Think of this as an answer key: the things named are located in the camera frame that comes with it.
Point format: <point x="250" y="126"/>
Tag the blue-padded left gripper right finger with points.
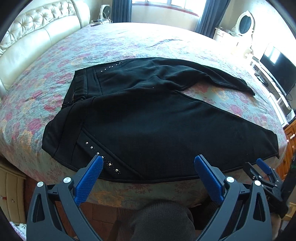
<point x="242" y="213"/>

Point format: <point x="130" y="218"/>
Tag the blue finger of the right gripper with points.
<point x="262" y="165"/>

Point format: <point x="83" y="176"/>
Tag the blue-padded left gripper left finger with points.
<point x="44" y="222"/>

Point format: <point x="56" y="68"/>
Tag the black studded pants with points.
<point x="135" y="114"/>

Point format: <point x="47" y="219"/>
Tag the wooden dresser cabinet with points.
<point x="284" y="167"/>

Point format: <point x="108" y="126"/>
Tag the cream bedside cabinet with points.
<point x="11" y="191"/>

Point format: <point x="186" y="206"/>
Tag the white tv stand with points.
<point x="276" y="95"/>

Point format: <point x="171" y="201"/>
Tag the dark knit garment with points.
<point x="158" y="220"/>

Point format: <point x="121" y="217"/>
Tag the black flat television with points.
<point x="280" y="67"/>

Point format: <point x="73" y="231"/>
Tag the floral bedspread bed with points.
<point x="38" y="93"/>

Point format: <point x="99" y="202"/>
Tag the white dressing table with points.
<point x="233" y="42"/>

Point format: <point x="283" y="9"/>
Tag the white oval vanity mirror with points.
<point x="244" y="25"/>

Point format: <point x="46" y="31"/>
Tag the blue right curtain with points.
<point x="212" y="15"/>

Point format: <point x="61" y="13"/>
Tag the blue curtain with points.
<point x="212" y="15"/>
<point x="121" y="11"/>

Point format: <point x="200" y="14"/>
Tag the cream tufted leather headboard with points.
<point x="37" y="28"/>

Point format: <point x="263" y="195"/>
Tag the blue left curtain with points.
<point x="121" y="11"/>

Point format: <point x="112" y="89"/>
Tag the window with red frame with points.
<point x="194" y="7"/>

